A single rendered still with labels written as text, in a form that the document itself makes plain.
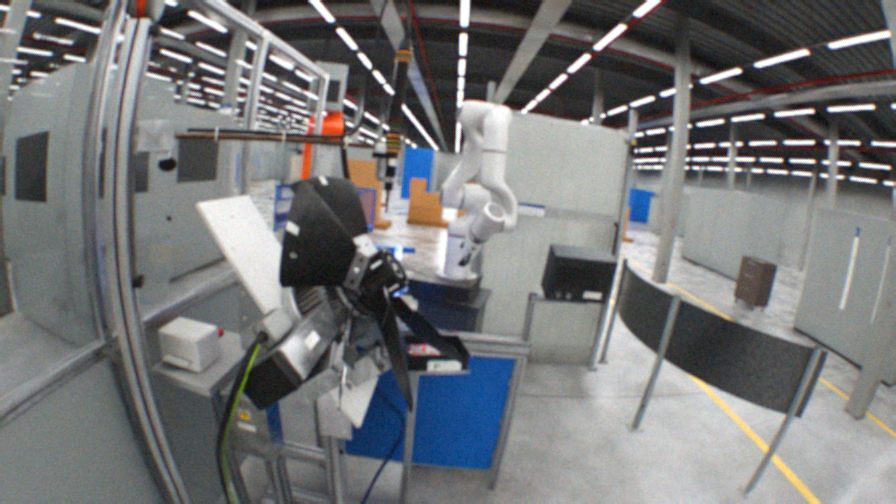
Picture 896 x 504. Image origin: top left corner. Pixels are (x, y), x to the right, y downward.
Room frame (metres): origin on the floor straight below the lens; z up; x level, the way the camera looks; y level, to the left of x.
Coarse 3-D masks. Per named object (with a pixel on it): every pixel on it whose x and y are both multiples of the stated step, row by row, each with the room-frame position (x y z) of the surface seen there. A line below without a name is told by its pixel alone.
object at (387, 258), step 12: (384, 252) 0.93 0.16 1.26; (372, 264) 0.90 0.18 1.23; (384, 264) 0.89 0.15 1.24; (396, 264) 0.97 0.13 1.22; (372, 276) 0.89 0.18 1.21; (384, 276) 0.88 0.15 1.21; (396, 276) 0.89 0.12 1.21; (348, 288) 0.88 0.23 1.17; (360, 288) 0.90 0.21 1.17; (372, 288) 0.88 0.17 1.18; (396, 288) 0.90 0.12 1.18; (360, 300) 0.88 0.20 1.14; (372, 300) 0.92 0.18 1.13; (372, 312) 0.90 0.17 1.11
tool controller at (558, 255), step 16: (560, 256) 1.33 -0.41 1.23; (576, 256) 1.34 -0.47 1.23; (592, 256) 1.36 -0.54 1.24; (608, 256) 1.37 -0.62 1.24; (544, 272) 1.45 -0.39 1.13; (560, 272) 1.34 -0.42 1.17; (576, 272) 1.34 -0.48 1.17; (592, 272) 1.34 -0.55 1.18; (608, 272) 1.34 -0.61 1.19; (544, 288) 1.40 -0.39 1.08; (560, 288) 1.36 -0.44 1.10; (576, 288) 1.36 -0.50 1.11; (592, 288) 1.35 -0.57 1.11; (608, 288) 1.36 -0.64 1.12
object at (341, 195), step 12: (312, 180) 1.04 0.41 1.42; (336, 180) 1.10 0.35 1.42; (348, 180) 1.14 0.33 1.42; (324, 192) 1.03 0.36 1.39; (336, 192) 1.06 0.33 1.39; (348, 192) 1.09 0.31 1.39; (336, 204) 1.02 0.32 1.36; (348, 204) 1.05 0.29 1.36; (360, 204) 1.08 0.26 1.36; (336, 216) 1.00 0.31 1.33; (348, 216) 1.01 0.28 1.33; (360, 216) 1.04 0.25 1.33; (348, 228) 0.99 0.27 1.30; (360, 228) 1.00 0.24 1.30
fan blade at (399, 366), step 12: (384, 324) 0.84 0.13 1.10; (396, 324) 0.74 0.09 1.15; (384, 336) 0.84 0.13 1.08; (396, 336) 0.75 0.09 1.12; (396, 348) 0.75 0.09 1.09; (396, 360) 0.76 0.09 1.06; (396, 372) 0.76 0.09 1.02; (408, 384) 0.65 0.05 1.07; (408, 396) 0.69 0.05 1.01; (408, 408) 0.72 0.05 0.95
